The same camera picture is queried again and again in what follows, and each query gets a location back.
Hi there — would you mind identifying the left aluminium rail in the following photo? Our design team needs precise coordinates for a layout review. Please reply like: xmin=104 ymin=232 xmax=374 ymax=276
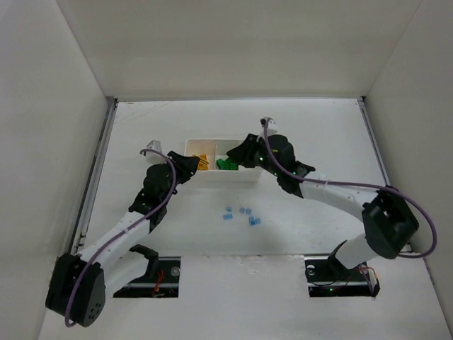
xmin=51 ymin=96 xmax=117 ymax=264

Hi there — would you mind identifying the yellow striped lego body brick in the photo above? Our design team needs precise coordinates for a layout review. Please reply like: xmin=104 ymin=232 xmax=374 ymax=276
xmin=193 ymin=154 xmax=210 ymax=171

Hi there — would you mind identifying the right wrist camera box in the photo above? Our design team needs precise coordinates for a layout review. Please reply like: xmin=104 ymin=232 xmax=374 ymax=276
xmin=260 ymin=117 xmax=278 ymax=137

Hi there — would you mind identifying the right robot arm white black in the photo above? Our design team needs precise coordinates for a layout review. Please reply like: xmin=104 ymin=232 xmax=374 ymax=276
xmin=226 ymin=134 xmax=419 ymax=271

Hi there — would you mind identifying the white divided plastic container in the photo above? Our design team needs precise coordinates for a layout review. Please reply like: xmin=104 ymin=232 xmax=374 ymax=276
xmin=185 ymin=139 xmax=262 ymax=185

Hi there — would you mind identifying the right aluminium rail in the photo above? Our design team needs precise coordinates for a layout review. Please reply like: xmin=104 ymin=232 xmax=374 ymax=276
xmin=357 ymin=96 xmax=391 ymax=186

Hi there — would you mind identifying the small green lego brick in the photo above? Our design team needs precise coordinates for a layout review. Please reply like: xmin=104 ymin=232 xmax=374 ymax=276
xmin=216 ymin=158 xmax=239 ymax=171

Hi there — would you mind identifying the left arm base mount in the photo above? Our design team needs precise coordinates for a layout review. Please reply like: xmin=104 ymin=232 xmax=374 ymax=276
xmin=113 ymin=244 xmax=181 ymax=298

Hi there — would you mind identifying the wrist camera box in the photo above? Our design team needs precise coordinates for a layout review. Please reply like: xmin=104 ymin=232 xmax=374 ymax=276
xmin=145 ymin=140 xmax=162 ymax=162
xmin=260 ymin=117 xmax=278 ymax=137

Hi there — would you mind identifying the aluminium rail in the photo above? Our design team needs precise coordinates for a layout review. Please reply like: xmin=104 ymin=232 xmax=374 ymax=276
xmin=51 ymin=96 xmax=117 ymax=264
xmin=357 ymin=96 xmax=391 ymax=186

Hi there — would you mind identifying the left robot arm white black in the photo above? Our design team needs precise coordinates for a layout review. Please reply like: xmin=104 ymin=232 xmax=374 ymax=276
xmin=45 ymin=151 xmax=200 ymax=327

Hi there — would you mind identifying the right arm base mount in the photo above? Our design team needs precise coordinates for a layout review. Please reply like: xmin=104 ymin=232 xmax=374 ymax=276
xmin=304 ymin=256 xmax=381 ymax=298

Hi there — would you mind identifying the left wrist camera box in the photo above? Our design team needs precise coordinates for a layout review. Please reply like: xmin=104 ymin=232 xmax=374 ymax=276
xmin=145 ymin=140 xmax=162 ymax=162

